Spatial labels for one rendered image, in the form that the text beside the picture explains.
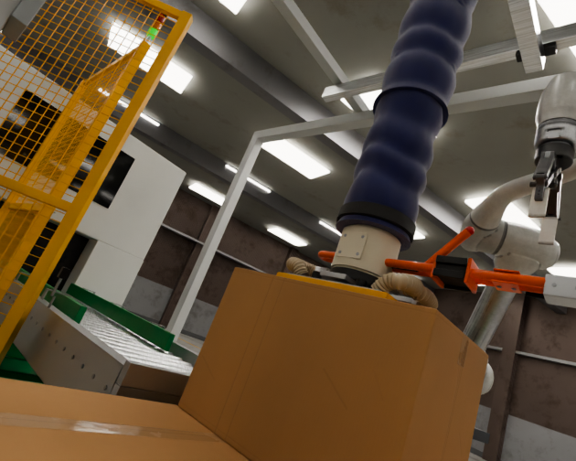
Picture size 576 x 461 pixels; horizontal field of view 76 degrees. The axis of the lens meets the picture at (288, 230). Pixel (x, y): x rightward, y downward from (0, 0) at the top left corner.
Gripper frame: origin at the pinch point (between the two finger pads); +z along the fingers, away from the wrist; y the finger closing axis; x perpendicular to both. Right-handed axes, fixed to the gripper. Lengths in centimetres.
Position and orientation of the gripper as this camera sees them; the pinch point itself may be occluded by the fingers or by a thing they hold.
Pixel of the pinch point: (541, 227)
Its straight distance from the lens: 99.3
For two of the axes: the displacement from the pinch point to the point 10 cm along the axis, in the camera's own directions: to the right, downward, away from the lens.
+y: -6.1, -4.4, -6.6
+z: -3.4, 9.0, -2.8
